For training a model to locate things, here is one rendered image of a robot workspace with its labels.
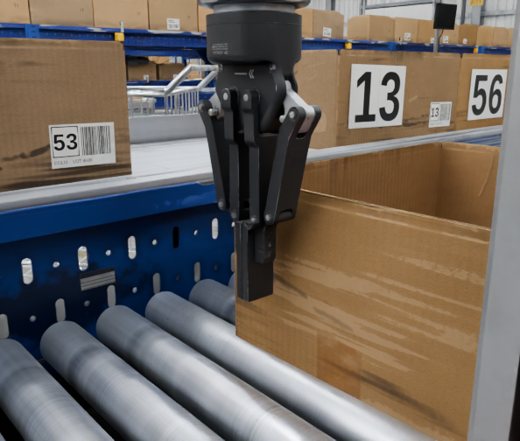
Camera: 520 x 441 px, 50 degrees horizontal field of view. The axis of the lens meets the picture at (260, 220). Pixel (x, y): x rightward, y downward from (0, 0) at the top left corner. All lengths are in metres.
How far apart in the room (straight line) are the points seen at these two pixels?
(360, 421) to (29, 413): 0.27
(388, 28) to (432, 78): 7.47
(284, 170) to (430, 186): 0.43
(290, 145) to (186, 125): 0.75
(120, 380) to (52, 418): 0.07
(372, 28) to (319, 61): 7.40
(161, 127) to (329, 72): 0.35
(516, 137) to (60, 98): 0.57
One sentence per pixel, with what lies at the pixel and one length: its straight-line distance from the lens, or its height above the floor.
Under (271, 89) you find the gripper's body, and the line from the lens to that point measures 0.43.
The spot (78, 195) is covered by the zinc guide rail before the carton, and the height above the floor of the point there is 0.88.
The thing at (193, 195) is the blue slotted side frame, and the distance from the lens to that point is 0.72.
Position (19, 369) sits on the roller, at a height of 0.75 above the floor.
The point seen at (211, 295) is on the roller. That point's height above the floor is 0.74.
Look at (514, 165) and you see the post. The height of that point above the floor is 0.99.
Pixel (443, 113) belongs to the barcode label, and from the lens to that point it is 1.25.
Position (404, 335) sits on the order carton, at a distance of 0.45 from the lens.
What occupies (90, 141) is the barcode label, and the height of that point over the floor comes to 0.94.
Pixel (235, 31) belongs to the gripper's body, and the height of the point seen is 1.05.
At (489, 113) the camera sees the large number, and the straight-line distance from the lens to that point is 1.42.
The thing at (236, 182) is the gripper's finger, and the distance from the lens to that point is 0.47.
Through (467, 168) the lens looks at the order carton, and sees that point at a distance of 0.83.
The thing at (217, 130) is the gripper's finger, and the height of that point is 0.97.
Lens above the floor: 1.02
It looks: 15 degrees down
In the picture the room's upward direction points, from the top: straight up
